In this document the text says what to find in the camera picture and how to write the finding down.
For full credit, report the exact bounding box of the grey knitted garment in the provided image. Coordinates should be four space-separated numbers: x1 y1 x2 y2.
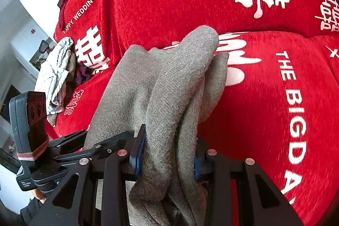
84 26 228 225

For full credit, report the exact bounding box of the left hand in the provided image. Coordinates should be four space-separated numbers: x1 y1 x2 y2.
32 189 46 204

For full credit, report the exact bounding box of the light blue-white folded cloth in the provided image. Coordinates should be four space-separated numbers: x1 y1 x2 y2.
35 37 74 115

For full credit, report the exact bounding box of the dark plaid cloth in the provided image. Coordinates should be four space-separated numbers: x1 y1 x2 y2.
72 62 93 87

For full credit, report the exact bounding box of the framed picture on shelf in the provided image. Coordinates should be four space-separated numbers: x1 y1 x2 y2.
30 38 56 71

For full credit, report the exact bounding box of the red wedding blanket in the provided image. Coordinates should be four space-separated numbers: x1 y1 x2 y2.
54 0 338 225

